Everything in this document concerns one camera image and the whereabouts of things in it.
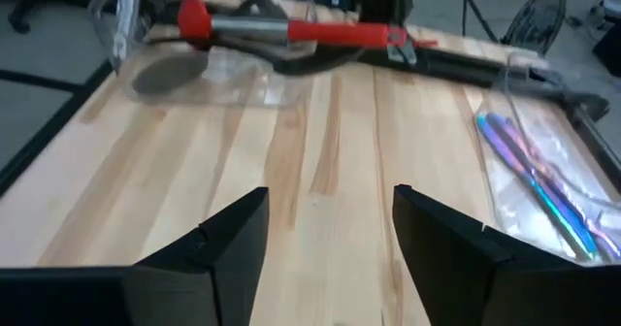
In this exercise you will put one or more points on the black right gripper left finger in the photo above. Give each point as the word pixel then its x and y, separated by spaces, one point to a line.
pixel 218 268

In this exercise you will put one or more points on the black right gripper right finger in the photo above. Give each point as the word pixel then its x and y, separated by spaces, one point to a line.
pixel 461 277

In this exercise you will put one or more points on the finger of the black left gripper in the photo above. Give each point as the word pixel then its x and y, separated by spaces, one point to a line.
pixel 395 53
pixel 410 53

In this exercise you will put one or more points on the red silicone spoon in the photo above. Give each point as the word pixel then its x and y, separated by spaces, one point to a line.
pixel 339 34

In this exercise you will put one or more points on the iridescent rainbow table knife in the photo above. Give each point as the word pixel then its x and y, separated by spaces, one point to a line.
pixel 523 149
pixel 509 157

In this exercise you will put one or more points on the black tripod stand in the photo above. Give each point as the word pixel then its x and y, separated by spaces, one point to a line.
pixel 473 6

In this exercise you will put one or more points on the black mesh chair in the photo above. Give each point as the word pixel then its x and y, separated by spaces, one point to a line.
pixel 533 20

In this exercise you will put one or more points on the clear plastic wavy-rim container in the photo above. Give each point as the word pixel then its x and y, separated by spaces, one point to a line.
pixel 572 156

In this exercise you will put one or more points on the clear plastic straight-rim container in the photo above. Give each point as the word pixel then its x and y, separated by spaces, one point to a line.
pixel 233 83

